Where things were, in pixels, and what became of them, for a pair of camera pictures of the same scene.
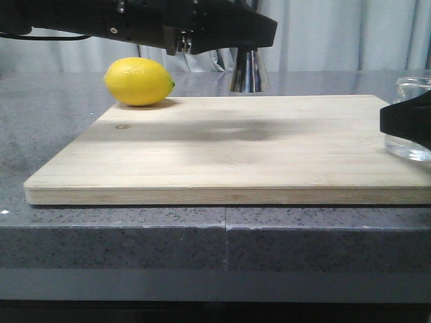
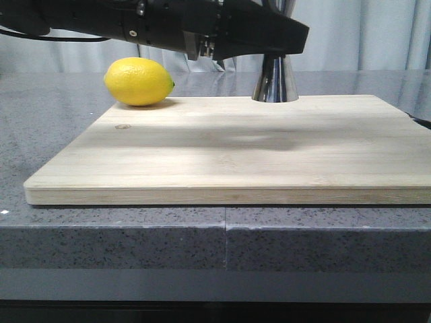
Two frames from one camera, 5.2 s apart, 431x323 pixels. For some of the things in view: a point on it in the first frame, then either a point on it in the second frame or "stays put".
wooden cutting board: (234, 150) stays put
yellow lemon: (138, 81) stays put
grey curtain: (312, 36) stays put
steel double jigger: (246, 76) to (276, 83)
